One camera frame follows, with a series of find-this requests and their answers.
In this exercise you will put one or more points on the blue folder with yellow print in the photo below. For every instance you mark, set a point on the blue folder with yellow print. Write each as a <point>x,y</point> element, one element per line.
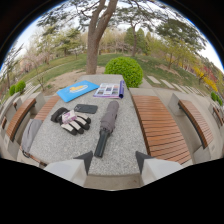
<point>77,90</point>

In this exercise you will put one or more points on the pink tissue pack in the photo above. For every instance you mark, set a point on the pink tissue pack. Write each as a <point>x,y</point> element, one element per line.
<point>69,116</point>

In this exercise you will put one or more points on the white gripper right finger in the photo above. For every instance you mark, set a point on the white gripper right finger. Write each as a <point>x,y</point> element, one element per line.
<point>156,168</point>

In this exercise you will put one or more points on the black and white gloves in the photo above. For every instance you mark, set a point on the black and white gloves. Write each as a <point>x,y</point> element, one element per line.
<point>71,122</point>

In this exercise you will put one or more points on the wooden slat bench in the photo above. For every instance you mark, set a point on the wooden slat bench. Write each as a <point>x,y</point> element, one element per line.
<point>47,107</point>
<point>159,128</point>

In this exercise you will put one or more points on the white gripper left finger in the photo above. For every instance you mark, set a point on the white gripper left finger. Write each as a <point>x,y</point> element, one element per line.
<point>68,169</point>

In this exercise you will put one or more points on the open magazine with purple spine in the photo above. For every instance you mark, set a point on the open magazine with purple spine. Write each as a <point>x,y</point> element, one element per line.
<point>109,90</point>

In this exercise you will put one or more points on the round green bush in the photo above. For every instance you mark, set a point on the round green bush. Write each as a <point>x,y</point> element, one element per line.
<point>124,71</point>

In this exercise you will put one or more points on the curved wooden backrest bench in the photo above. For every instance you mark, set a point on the curved wooden backrest bench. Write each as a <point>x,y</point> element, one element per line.
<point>19,117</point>
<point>196,121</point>

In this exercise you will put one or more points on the black smartphone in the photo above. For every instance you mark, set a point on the black smartphone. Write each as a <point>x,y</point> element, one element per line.
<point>85,108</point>

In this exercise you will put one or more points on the grey folded umbrella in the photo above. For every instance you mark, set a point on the grey folded umbrella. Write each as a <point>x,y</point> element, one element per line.
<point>106,128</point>

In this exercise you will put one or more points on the large tree trunk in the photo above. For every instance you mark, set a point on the large tree trunk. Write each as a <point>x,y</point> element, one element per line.
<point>95,43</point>

